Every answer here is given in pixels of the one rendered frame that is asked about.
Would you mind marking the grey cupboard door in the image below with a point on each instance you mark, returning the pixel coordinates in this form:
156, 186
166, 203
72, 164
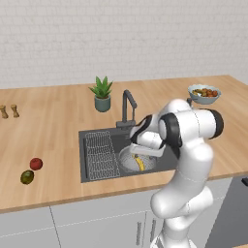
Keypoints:
29, 239
156, 231
100, 234

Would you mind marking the green brown kiwi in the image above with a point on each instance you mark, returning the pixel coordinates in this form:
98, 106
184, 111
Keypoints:
27, 177

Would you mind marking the yellow banana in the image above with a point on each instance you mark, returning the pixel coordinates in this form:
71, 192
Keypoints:
140, 164

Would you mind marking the white colander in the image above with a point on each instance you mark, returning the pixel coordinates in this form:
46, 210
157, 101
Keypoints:
127, 163

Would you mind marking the red apple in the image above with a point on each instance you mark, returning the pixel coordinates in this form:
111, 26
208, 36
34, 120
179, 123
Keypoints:
36, 163

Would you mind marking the green potted plant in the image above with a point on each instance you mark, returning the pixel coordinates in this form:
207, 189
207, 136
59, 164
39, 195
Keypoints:
102, 95

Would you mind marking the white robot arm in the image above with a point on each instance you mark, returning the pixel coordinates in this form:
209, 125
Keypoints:
190, 168

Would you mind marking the dark grey sink basin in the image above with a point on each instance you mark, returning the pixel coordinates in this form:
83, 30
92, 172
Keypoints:
168, 161

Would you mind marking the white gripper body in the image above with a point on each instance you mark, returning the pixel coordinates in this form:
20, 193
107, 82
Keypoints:
147, 150

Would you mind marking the wooden pepper shaker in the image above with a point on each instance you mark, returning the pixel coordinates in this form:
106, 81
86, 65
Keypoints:
3, 112
15, 110

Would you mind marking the grey drawer front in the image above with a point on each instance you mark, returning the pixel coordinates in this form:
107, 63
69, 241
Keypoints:
97, 210
25, 221

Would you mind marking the pale blue fruit bowl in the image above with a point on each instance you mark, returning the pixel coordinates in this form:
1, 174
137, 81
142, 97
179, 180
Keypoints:
204, 95

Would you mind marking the dark grey dishwasher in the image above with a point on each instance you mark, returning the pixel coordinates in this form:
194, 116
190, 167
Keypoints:
231, 216

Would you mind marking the dark grey sink faucet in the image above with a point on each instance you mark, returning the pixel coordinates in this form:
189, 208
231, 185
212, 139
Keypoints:
125, 109

